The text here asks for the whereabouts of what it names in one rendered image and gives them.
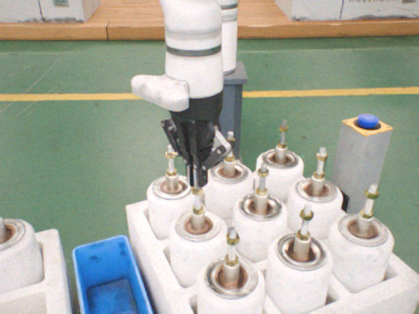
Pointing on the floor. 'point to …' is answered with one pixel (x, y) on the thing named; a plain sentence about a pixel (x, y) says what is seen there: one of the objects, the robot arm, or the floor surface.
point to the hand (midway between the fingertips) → (197, 175)
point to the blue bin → (109, 278)
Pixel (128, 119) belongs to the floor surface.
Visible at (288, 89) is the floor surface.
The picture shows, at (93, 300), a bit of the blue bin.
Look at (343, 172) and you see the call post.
